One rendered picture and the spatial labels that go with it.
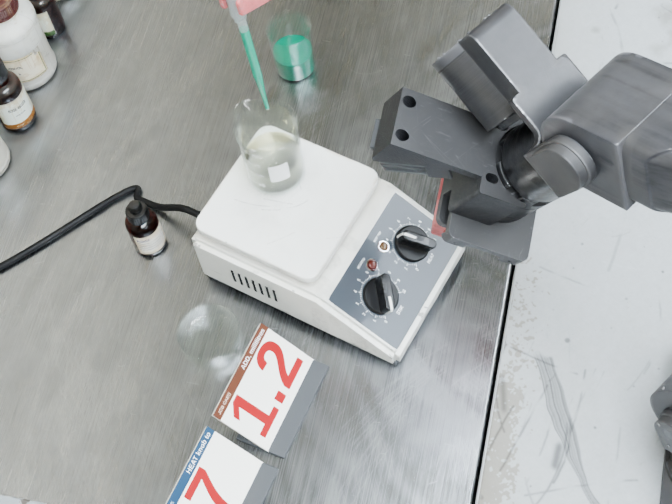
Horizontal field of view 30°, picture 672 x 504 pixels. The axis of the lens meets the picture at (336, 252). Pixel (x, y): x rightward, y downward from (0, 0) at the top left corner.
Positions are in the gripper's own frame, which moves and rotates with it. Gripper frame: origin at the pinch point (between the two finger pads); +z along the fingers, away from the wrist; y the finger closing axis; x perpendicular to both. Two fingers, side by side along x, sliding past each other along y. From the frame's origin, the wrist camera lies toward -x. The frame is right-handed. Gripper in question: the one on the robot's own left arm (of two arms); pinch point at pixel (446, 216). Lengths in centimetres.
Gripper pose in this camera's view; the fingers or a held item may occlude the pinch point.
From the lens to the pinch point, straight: 99.9
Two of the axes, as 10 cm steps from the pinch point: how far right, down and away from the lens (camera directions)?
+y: -2.1, 9.3, -3.1
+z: -3.5, 2.2, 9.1
